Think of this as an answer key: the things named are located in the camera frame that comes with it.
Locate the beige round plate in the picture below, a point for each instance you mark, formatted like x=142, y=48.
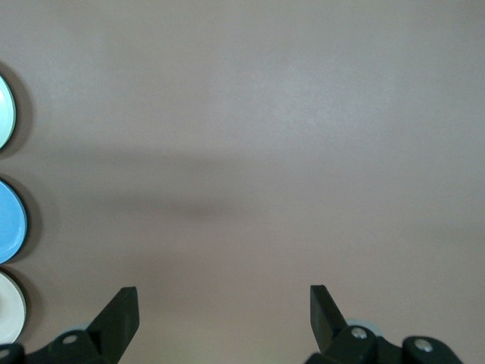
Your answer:
x=9, y=307

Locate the blue round plate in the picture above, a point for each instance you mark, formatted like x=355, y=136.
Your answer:
x=11, y=221

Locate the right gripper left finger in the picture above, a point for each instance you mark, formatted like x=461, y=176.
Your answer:
x=113, y=330

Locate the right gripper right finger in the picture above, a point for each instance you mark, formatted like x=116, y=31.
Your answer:
x=329, y=330

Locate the pale green round plate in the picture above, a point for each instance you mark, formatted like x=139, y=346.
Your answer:
x=5, y=112

